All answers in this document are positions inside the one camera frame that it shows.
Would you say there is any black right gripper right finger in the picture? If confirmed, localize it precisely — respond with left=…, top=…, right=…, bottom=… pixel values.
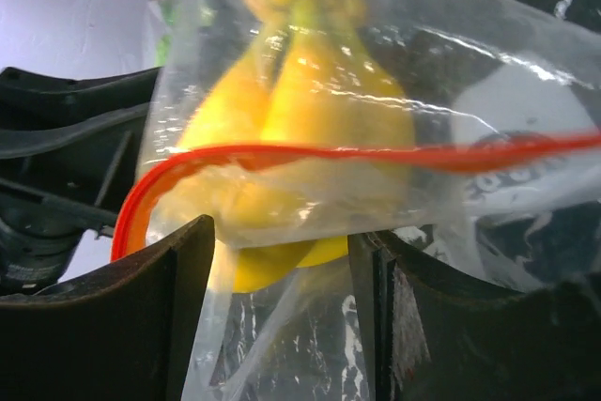
left=347, top=231, right=600, bottom=400

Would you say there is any clear zip bag red seal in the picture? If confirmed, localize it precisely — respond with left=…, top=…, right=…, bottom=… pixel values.
left=113, top=0, right=600, bottom=400

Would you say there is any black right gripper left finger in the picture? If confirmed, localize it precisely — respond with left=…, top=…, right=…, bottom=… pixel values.
left=1, top=216, right=214, bottom=400

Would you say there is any yellow fake banana bunch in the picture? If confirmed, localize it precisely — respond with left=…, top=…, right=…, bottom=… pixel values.
left=175, top=0, right=416, bottom=293

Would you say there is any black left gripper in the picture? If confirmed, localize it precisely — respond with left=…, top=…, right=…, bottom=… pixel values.
left=1, top=67, right=159, bottom=295

